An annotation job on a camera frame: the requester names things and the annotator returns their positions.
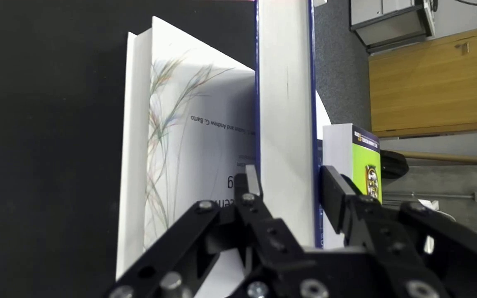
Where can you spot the white cover book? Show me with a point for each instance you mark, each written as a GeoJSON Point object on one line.
{"type": "Point", "coordinates": [193, 149]}

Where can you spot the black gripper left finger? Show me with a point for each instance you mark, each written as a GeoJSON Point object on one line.
{"type": "Point", "coordinates": [193, 253]}

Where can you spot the thin grey metal rod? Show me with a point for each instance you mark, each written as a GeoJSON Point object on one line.
{"type": "Point", "coordinates": [442, 195]}

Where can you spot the blue hardcover book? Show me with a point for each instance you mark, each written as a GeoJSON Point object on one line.
{"type": "Point", "coordinates": [284, 109]}

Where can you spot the grey metal cabinet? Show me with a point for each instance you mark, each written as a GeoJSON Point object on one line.
{"type": "Point", "coordinates": [392, 25]}

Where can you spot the black backpack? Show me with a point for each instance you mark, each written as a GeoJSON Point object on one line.
{"type": "Point", "coordinates": [395, 165]}

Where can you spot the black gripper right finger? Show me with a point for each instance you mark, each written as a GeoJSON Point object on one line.
{"type": "Point", "coordinates": [414, 248]}

